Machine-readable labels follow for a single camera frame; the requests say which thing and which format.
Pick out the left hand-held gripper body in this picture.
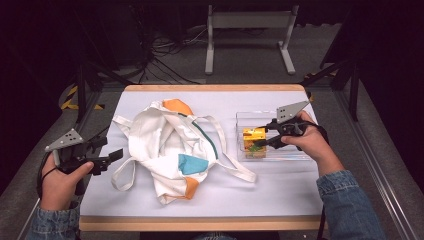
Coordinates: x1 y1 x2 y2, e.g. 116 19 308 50
44 128 112 177

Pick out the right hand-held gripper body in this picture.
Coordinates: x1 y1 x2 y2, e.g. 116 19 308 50
265 100 311 150

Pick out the yellow carton box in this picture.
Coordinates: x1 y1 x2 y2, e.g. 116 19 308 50
242 127 268 160

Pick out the clear plastic tray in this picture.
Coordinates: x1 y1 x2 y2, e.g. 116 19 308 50
235 110 313 164

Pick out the white patterned tote bag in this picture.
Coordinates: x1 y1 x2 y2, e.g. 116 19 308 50
110 98 258 206

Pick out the person's right hand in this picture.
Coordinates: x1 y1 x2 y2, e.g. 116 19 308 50
280 110 346 178

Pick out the person's left hand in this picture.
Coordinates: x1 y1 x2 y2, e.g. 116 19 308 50
39 153 95 212

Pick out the black metal stand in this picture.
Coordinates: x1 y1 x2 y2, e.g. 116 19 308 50
71 9 134 125
299 56 362 123

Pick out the person's denim lap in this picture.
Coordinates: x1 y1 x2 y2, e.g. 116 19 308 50
193 233 238 240

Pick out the white metal stand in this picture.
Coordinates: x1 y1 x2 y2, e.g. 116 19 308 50
204 3 300 76

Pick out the black wrist strap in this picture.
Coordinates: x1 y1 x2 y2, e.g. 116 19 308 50
301 119 331 146
35 151 58 198

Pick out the bundle of black floor cables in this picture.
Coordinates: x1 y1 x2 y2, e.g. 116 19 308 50
133 26 214 85

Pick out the aluminium rail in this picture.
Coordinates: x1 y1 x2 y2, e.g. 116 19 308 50
333 89 418 240

